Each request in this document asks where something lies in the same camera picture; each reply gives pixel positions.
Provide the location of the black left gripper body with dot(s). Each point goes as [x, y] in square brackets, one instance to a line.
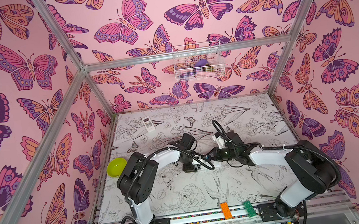
[188, 167]

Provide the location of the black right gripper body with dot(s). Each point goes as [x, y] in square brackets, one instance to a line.
[212, 155]

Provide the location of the large white remote control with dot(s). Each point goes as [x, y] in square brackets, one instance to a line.
[203, 162]

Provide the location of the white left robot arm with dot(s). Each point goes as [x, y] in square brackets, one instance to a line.
[137, 179]

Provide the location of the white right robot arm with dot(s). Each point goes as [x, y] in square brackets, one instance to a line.
[315, 172]

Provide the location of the small white remote control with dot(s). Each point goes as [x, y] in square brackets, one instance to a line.
[149, 125]

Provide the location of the green plastic bowl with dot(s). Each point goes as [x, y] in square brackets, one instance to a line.
[116, 167]

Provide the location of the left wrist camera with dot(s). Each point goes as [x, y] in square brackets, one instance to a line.
[187, 142]

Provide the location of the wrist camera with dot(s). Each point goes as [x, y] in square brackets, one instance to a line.
[187, 142]
[220, 141]

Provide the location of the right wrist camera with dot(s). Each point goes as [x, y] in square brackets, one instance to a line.
[220, 141]

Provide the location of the orange lego brick on rail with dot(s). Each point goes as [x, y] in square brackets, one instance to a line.
[226, 211]

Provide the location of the green lego brick on rail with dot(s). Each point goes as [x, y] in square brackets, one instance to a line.
[250, 210]

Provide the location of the clear wall basket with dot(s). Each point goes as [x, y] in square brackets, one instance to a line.
[198, 63]

